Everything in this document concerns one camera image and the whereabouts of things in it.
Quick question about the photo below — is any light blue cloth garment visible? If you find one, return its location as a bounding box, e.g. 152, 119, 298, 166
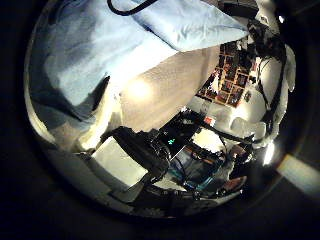
29, 0, 250, 122

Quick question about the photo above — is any white box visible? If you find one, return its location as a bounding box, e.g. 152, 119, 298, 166
91, 136, 149, 188

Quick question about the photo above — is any black device with teal light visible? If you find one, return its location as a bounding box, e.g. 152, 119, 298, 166
155, 111, 205, 159

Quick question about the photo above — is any shelf with coloured boxes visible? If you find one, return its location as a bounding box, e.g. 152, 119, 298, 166
195, 42, 259, 108

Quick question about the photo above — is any black cable loop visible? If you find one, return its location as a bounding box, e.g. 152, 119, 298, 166
106, 0, 158, 17

